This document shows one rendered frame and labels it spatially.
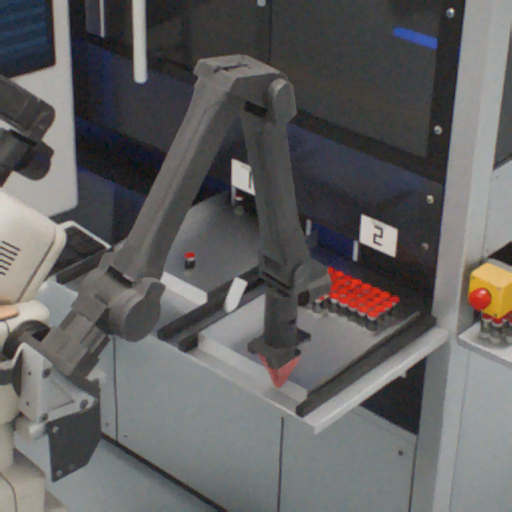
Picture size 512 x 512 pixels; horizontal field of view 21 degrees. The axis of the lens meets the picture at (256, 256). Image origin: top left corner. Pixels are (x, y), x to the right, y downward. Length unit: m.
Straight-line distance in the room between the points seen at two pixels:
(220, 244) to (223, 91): 0.96
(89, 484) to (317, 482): 0.75
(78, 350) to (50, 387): 0.07
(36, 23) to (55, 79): 0.15
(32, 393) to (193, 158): 0.40
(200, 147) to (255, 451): 1.36
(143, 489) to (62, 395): 1.61
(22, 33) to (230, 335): 0.80
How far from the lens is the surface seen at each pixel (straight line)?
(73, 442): 2.20
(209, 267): 2.76
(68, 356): 1.94
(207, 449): 3.30
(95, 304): 1.96
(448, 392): 2.69
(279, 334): 2.31
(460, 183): 2.46
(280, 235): 2.17
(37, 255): 2.01
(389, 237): 2.60
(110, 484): 3.58
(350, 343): 2.55
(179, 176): 1.93
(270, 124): 2.02
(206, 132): 1.93
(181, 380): 3.24
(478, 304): 2.49
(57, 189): 3.09
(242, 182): 2.82
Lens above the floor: 2.32
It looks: 31 degrees down
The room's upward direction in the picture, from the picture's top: 2 degrees clockwise
